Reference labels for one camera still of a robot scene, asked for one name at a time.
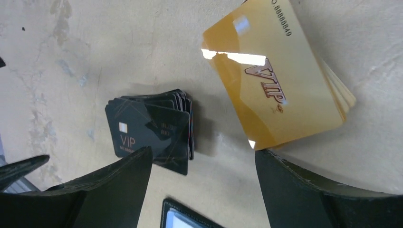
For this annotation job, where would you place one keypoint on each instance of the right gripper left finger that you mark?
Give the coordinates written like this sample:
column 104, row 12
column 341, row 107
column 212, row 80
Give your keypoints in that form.
column 111, row 197

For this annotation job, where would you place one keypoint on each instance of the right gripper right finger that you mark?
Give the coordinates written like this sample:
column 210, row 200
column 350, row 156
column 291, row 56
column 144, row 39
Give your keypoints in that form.
column 295, row 197

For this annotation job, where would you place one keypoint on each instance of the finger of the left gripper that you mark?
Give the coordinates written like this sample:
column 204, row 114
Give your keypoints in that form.
column 10, row 173

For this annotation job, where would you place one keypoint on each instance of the black card holder wallet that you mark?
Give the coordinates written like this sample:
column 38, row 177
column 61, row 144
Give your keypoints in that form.
column 177, row 215

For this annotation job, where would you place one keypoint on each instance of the black VIP card stack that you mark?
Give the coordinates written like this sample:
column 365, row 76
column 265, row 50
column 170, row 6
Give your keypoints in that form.
column 163, row 122

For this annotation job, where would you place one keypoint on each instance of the gold VIP card stack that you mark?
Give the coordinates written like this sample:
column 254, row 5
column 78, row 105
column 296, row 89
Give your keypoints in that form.
column 280, row 88

